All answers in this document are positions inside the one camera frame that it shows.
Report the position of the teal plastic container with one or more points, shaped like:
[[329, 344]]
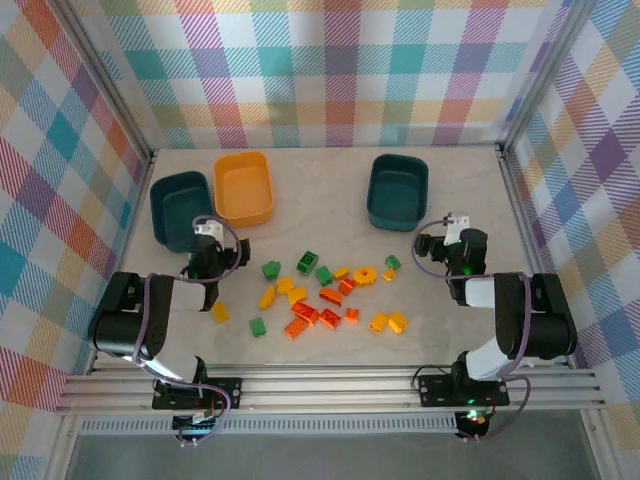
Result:
[[177, 200], [398, 192]]

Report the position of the orange plastic container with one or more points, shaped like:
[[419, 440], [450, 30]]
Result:
[[243, 190]]

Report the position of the small green lego brick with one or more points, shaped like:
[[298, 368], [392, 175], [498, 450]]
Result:
[[270, 270], [392, 262], [258, 327], [324, 275]]

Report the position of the small yellow lego brick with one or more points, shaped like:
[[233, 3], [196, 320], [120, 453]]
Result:
[[341, 273], [389, 274]]

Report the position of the large dark green lego brick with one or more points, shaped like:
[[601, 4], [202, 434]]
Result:
[[308, 261]]

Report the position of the small orange lego brick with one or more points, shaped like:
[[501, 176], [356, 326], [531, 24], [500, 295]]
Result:
[[346, 286], [352, 314]]

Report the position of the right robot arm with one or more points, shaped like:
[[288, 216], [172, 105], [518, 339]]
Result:
[[542, 325]]

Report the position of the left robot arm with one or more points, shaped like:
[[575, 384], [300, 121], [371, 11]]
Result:
[[120, 325]]

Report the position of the long orange lego brick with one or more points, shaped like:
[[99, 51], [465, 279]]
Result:
[[330, 318], [331, 295], [296, 330], [305, 311]]

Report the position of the yellow lego gear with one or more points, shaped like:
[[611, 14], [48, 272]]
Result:
[[361, 278]]

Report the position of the small controller board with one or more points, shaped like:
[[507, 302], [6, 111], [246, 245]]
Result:
[[475, 422], [195, 425]]

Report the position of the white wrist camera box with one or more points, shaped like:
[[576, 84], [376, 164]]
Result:
[[457, 222], [209, 228]]

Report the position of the aluminium side rail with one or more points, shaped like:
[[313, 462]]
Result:
[[520, 215], [135, 220]]

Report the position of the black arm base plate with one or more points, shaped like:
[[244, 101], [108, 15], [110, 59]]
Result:
[[435, 390], [225, 392]]

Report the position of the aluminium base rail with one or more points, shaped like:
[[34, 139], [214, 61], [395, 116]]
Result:
[[325, 390]]

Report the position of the aluminium frame post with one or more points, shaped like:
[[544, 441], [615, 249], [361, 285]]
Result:
[[545, 75], [102, 80]]

